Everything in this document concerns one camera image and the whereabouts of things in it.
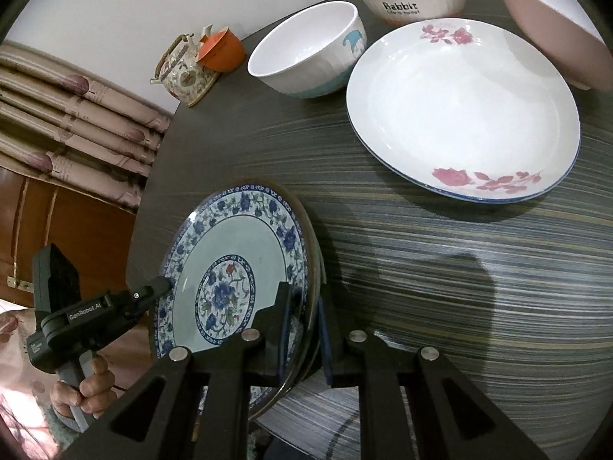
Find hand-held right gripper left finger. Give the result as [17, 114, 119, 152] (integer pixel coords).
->
[62, 282, 307, 460]

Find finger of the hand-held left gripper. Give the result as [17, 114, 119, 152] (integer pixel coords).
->
[127, 275, 172, 318]

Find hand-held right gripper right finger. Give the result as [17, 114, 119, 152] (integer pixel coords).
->
[316, 294, 549, 460]

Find blue floral plate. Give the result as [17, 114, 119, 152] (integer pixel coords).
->
[151, 181, 327, 423]

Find white plate with pink roses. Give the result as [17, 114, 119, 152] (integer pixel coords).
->
[346, 18, 582, 205]

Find white bowl with blue print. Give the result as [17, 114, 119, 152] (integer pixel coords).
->
[247, 1, 367, 100]

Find large pink bowl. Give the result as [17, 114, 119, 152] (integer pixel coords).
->
[488, 0, 607, 92]

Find person's left hand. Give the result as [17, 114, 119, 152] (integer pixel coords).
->
[50, 357, 126, 419]

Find brass hinge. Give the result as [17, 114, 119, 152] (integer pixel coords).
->
[7, 261, 35, 291]

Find wooden cabinet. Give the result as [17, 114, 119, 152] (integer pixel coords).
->
[0, 168, 141, 308]

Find pink floral cloth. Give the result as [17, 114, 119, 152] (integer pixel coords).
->
[0, 297, 161, 460]

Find pink pleated curtain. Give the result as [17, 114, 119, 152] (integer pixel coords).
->
[0, 41, 172, 214]

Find floral teapot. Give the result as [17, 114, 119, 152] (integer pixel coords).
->
[150, 24, 221, 108]

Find orange cup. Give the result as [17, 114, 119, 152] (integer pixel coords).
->
[197, 29, 246, 73]

